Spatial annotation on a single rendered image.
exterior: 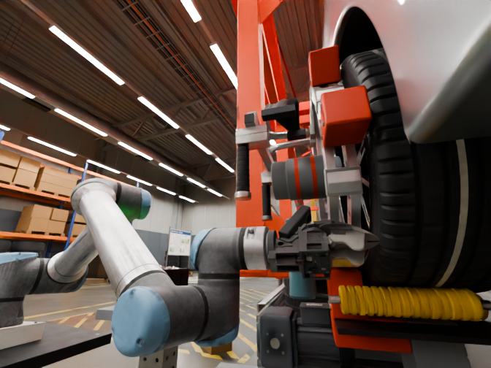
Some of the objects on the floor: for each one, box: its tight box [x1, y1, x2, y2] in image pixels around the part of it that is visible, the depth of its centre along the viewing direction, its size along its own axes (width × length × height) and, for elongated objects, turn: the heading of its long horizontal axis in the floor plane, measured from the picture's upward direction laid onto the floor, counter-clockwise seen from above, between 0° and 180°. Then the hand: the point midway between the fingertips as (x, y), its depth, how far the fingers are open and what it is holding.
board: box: [165, 226, 193, 276], centre depth 946 cm, size 150×50×195 cm, turn 156°
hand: (370, 237), depth 45 cm, fingers closed, pressing on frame
